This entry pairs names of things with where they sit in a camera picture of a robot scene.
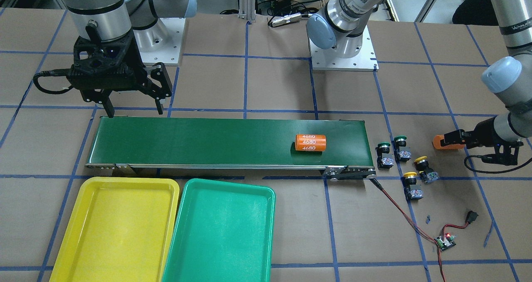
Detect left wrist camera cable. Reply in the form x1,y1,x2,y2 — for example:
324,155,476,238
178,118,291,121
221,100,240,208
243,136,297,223
464,154,532,174

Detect yellow push button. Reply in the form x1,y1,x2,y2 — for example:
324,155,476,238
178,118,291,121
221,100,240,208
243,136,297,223
414,156,440,184
401,172,424,201

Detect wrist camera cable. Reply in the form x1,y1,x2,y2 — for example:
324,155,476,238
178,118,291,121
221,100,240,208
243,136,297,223
33,68,84,95
464,154,532,174

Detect motor controller board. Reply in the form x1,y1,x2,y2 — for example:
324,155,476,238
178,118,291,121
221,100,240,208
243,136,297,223
434,233,456,251

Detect plain orange cylinder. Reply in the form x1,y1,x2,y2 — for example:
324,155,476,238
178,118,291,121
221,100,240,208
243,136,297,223
432,135,466,150

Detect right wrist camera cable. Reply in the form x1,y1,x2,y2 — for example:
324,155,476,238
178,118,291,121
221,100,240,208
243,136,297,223
33,68,84,95

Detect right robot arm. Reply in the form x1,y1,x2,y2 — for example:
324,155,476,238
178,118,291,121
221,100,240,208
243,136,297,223
64,0,197,117

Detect black inline switch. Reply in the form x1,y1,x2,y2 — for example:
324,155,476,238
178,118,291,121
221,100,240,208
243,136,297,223
465,210,478,226

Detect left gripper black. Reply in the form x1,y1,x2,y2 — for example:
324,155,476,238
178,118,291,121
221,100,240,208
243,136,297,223
441,126,524,165

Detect red black power cable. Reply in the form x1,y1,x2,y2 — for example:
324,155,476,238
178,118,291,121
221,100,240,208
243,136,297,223
370,178,470,282

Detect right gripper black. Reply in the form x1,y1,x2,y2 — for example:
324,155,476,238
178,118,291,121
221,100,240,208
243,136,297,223
66,27,172,118

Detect orange cylinder labelled 4680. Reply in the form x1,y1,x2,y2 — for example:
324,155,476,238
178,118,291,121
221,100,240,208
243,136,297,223
295,134,327,152

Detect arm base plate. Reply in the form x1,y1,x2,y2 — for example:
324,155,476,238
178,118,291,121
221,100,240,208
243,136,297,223
133,18,186,66
309,27,379,71

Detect yellow plastic tray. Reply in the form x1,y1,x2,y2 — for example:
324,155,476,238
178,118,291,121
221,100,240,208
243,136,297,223
50,177,180,282

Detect aluminium frame post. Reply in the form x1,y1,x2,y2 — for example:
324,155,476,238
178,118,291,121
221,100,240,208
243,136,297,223
238,0,256,23

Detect green plastic tray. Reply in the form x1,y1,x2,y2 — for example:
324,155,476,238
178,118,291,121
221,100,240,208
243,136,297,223
162,179,276,282

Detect green conveyor belt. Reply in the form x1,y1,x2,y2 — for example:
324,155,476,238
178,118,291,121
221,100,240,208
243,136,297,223
86,117,376,180

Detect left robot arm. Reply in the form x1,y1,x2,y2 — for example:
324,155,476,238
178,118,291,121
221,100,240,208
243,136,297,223
433,0,532,165

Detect green push button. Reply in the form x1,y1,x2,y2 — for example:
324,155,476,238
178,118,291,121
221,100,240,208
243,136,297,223
393,135,411,162
376,142,394,169

